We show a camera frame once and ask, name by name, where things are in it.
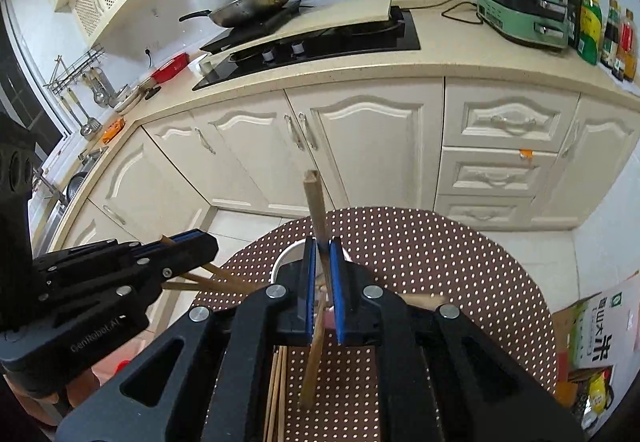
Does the cardboard box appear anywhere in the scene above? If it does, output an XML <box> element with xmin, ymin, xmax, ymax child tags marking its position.
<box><xmin>550</xmin><ymin>272</ymin><xmax>640</xmax><ymax>410</ymax></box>

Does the metal wall utensil rack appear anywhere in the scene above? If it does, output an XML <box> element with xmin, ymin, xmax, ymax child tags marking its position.
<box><xmin>44</xmin><ymin>48</ymin><xmax>107</xmax><ymax>95</ymax></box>

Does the green yellow bottle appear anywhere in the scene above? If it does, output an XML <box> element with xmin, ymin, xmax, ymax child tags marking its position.
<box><xmin>575</xmin><ymin>0</ymin><xmax>604</xmax><ymax>67</ymax></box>

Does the person's left hand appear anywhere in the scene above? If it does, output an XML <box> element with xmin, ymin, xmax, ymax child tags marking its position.
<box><xmin>20</xmin><ymin>366</ymin><xmax>101</xmax><ymax>428</ymax></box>

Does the steel wok with lid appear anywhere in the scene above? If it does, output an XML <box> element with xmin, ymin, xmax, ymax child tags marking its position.
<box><xmin>179</xmin><ymin>0</ymin><xmax>306</xmax><ymax>29</ymax></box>

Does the dark glass bottle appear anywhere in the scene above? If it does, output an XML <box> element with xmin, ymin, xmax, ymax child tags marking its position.
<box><xmin>566</xmin><ymin>0</ymin><xmax>586</xmax><ymax>50</ymax></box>

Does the green electric cooker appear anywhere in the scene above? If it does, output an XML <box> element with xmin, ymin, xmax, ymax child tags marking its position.
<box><xmin>475</xmin><ymin>0</ymin><xmax>571</xmax><ymax>50</ymax></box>

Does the yellow bag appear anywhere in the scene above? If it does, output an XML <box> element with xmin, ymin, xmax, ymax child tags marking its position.
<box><xmin>580</xmin><ymin>367</ymin><xmax>616</xmax><ymax>428</ymax></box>

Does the pink cup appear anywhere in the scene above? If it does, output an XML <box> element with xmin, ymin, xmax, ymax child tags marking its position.
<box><xmin>269</xmin><ymin>239</ymin><xmax>346</xmax><ymax>330</ymax></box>

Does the stack of bowls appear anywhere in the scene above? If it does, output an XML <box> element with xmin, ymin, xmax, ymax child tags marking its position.
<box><xmin>112</xmin><ymin>83</ymin><xmax>143</xmax><ymax>115</ymax></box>

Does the red plastic basket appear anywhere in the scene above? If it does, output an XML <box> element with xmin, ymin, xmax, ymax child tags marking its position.
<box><xmin>150</xmin><ymin>53</ymin><xmax>190</xmax><ymax>84</ymax></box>

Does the brown polka dot tablecloth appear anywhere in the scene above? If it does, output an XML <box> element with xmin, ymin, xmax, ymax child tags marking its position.
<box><xmin>192</xmin><ymin>206</ymin><xmax>558</xmax><ymax>442</ymax></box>

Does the black power cord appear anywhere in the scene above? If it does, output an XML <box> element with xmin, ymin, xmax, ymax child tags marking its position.
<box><xmin>397</xmin><ymin>0</ymin><xmax>483</xmax><ymax>25</ymax></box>

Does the black glass gas hob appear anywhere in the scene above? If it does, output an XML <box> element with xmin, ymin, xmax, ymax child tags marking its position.
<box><xmin>192</xmin><ymin>8</ymin><xmax>421</xmax><ymax>90</ymax></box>

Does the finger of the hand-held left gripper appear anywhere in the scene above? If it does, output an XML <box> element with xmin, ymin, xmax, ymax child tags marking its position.
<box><xmin>107</xmin><ymin>230</ymin><xmax>207</xmax><ymax>245</ymax></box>
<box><xmin>32</xmin><ymin>234</ymin><xmax>218</xmax><ymax>308</ymax></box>

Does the sliding window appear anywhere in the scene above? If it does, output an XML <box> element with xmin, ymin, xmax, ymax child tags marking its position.
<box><xmin>0</xmin><ymin>0</ymin><xmax>63</xmax><ymax>158</ymax></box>

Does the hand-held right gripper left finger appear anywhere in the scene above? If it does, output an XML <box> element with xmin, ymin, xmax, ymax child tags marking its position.
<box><xmin>56</xmin><ymin>238</ymin><xmax>318</xmax><ymax>442</ymax></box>

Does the black induction cooker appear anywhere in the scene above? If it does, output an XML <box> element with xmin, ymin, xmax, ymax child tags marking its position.
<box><xmin>200</xmin><ymin>0</ymin><xmax>303</xmax><ymax>54</ymax></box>

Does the steel pot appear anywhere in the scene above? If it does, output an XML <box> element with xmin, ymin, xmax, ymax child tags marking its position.
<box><xmin>65</xmin><ymin>172</ymin><xmax>86</xmax><ymax>200</ymax></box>

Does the green white rice bag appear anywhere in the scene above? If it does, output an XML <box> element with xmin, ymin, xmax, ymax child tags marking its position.
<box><xmin>570</xmin><ymin>289</ymin><xmax>640</xmax><ymax>370</ymax></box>

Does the beige board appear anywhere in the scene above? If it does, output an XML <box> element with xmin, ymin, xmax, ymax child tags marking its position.
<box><xmin>202</xmin><ymin>0</ymin><xmax>393</xmax><ymax>68</ymax></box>

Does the steel ladle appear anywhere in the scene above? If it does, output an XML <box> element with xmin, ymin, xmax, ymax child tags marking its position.
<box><xmin>82</xmin><ymin>67</ymin><xmax>108</xmax><ymax>105</ymax></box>

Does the stainless steel sink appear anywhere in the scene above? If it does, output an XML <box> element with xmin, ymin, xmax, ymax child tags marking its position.
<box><xmin>30</xmin><ymin>144</ymin><xmax>108</xmax><ymax>243</ymax></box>

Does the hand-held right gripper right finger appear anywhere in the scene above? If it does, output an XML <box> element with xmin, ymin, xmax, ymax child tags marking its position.
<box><xmin>328</xmin><ymin>237</ymin><xmax>587</xmax><ymax>442</ymax></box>

